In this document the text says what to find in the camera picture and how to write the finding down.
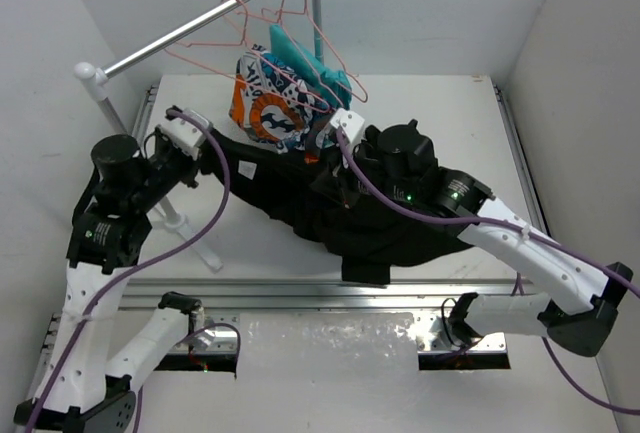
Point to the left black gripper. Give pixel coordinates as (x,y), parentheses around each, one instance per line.
(189,168)

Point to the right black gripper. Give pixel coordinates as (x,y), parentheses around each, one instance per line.
(338,181)

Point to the black shirt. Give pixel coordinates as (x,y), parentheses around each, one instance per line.
(370,238)

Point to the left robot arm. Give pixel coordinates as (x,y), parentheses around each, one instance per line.
(84,388)

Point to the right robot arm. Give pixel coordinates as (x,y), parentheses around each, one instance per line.
(576,305)

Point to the teal shirt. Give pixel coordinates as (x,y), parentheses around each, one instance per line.
(331,85)

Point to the patterned orange blue shirt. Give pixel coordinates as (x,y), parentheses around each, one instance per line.
(272,114)

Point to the pink hanger with teal shirt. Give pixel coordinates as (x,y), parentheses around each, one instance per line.
(331,57)

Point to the silver clothes rack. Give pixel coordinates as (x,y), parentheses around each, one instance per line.
(94,79)

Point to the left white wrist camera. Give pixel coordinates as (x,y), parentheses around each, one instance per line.
(185,129)

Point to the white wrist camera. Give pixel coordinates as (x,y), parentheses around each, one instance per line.
(350,123)
(185,129)

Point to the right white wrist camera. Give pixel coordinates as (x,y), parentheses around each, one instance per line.
(350,123)

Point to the aluminium table frame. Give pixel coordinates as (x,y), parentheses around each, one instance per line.
(249,263)

